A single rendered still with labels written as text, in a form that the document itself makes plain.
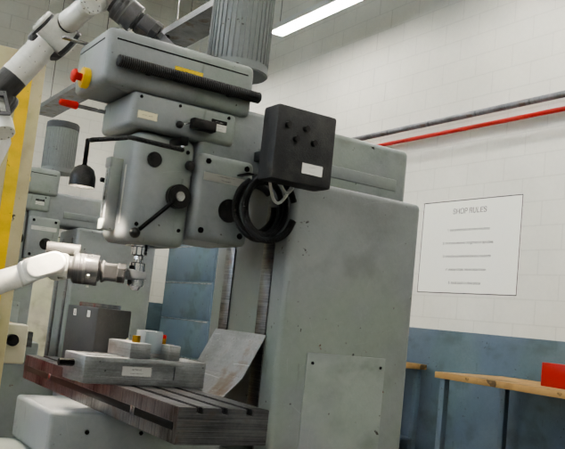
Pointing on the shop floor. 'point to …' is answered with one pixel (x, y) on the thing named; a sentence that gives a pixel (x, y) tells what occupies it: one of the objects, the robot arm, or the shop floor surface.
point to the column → (323, 318)
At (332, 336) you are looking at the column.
